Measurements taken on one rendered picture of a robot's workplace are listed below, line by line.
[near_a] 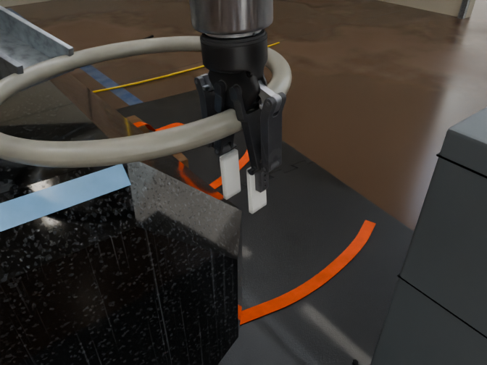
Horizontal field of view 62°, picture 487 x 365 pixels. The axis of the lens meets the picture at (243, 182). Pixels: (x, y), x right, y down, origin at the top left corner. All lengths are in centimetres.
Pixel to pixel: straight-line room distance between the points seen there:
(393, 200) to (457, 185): 113
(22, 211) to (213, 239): 34
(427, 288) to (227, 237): 47
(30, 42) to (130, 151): 54
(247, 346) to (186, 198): 69
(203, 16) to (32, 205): 38
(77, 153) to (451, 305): 83
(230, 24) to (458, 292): 76
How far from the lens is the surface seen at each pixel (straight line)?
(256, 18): 44
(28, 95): 98
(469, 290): 98
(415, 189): 209
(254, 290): 148
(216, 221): 82
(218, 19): 44
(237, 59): 45
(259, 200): 56
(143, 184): 70
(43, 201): 66
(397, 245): 173
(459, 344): 109
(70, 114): 86
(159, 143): 46
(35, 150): 51
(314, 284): 151
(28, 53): 94
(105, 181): 67
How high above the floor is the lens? 115
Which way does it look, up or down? 36 degrees down
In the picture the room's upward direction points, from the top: straight up
